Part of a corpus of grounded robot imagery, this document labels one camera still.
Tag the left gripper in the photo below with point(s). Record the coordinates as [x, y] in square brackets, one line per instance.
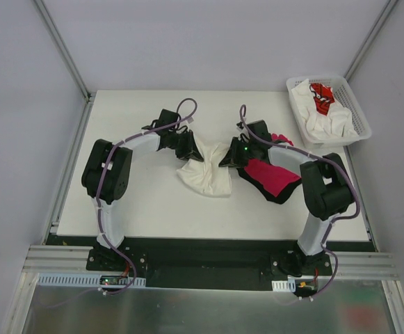
[184, 145]

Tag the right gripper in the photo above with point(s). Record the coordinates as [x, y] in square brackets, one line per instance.
[238, 152]

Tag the cream white t shirt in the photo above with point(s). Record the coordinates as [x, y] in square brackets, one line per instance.
[207, 178]

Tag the pink t shirt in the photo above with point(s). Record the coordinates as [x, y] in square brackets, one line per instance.
[264, 172]

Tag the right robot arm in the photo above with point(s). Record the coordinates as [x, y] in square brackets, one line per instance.
[326, 186]

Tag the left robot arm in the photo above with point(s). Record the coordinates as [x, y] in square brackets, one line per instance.
[106, 178]

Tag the white shirts in basket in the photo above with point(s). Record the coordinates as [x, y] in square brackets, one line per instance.
[338, 123]

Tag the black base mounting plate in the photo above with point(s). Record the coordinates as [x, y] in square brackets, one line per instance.
[247, 265]

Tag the red printed white shirt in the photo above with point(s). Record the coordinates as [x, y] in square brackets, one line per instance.
[323, 97]

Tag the white plastic laundry basket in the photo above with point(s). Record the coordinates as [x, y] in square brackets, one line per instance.
[345, 96]

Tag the left aluminium corner post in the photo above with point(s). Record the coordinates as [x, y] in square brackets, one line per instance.
[61, 47]

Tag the aluminium corner post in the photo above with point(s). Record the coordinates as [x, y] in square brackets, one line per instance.
[375, 30]
[61, 47]

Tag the white slotted cable duct right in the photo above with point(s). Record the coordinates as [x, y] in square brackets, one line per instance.
[288, 285]

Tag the white slotted cable duct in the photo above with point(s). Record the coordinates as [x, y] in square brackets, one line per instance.
[88, 280]
[288, 285]

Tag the aluminium frame rail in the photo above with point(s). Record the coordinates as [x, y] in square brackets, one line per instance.
[73, 259]

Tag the white slotted cable duct left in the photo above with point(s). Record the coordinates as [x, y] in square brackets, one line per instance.
[88, 280]

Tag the right aluminium corner post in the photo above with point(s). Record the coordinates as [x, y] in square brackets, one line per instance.
[375, 30]

